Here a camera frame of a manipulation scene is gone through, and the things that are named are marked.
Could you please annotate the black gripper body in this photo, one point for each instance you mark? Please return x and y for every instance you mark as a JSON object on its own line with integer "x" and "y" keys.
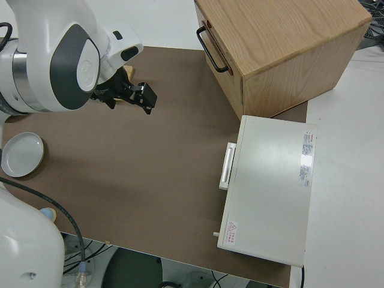
{"x": 121, "y": 87}

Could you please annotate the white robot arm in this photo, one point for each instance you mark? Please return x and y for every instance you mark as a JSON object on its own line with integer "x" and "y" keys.
{"x": 75, "y": 66}

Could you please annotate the brown table mat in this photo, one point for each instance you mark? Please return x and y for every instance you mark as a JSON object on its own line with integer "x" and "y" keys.
{"x": 150, "y": 165}

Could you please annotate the light wooden cabinet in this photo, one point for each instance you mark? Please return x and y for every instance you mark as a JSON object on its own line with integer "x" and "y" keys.
{"x": 285, "y": 39}

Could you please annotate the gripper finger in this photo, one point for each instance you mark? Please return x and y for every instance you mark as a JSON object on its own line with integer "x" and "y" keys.
{"x": 148, "y": 97}
{"x": 111, "y": 104}

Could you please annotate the gray round plate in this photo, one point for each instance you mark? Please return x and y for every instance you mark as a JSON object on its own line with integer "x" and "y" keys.
{"x": 22, "y": 154}

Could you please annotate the dark round base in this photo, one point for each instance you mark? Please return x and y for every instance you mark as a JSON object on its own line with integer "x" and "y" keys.
{"x": 132, "y": 270}

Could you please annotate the white toaster oven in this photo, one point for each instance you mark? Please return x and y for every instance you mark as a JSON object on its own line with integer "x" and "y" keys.
{"x": 267, "y": 192}

